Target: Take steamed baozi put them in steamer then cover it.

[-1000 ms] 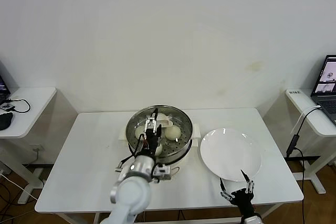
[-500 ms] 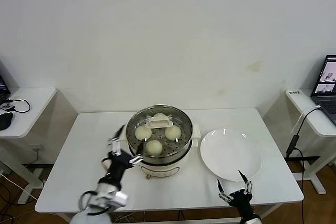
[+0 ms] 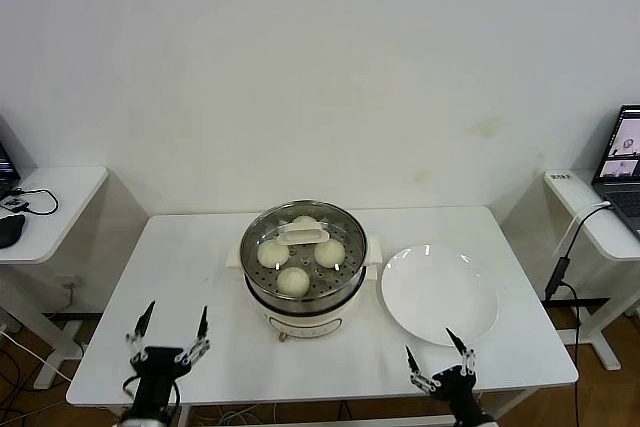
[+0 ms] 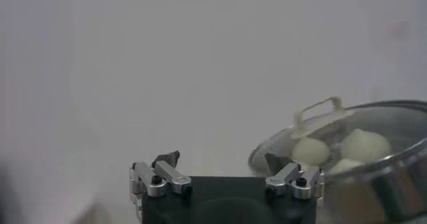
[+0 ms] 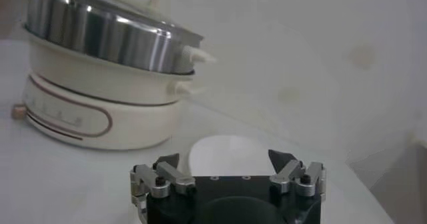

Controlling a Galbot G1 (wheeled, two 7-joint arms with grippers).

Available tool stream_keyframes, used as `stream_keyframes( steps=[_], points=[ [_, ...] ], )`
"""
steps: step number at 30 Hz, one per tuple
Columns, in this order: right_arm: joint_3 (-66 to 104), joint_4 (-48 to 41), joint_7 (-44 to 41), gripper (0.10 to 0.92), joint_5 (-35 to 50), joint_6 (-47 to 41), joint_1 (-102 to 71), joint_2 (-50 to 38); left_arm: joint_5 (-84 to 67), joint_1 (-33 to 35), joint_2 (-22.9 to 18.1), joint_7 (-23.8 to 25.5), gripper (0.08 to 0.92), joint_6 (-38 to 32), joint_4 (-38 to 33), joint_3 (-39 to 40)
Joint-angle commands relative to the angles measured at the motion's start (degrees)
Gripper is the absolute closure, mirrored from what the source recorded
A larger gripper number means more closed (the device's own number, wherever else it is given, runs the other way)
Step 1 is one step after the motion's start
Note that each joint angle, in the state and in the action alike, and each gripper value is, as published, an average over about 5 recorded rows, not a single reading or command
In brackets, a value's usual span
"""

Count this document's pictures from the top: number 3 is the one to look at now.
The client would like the black cable with adapter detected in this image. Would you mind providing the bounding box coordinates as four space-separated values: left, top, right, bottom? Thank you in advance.
543 201 612 427

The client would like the round glass pot lid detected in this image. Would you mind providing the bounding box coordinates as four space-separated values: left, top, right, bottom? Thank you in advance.
239 200 369 298

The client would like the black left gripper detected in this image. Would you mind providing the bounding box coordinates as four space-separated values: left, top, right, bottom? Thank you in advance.
124 300 211 413

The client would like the white main table frame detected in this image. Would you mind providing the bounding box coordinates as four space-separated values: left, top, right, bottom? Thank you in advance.
177 389 489 427

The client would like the stainless steel steamer basket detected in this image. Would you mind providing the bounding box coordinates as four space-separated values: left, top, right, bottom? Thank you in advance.
238 200 369 314

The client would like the flat white cable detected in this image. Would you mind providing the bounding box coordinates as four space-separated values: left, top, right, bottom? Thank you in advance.
552 200 611 258

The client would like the white side table with label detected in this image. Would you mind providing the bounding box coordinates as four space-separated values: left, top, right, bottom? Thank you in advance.
542 169 640 371

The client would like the grey open laptop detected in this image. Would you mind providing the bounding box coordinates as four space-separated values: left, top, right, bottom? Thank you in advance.
589 104 640 241

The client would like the cream electric cooker base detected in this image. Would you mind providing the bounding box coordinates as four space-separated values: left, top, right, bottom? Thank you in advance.
225 236 382 344

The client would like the thin black looped cable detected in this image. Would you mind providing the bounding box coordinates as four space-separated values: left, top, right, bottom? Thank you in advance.
9 187 59 217

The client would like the white floor cable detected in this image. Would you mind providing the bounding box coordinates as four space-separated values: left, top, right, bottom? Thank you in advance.
0 329 74 383

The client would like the round white plate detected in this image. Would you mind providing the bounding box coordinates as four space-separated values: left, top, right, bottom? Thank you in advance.
379 244 500 347

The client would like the black computer mouse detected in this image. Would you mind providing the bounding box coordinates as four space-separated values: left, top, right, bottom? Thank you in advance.
0 213 26 249

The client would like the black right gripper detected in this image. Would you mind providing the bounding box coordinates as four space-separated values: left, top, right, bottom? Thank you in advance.
404 328 494 427

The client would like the black open laptop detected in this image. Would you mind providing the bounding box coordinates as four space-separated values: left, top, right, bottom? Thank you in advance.
0 116 22 201

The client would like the white cable bundle under table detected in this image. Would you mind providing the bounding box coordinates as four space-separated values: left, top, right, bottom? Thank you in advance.
197 405 281 427

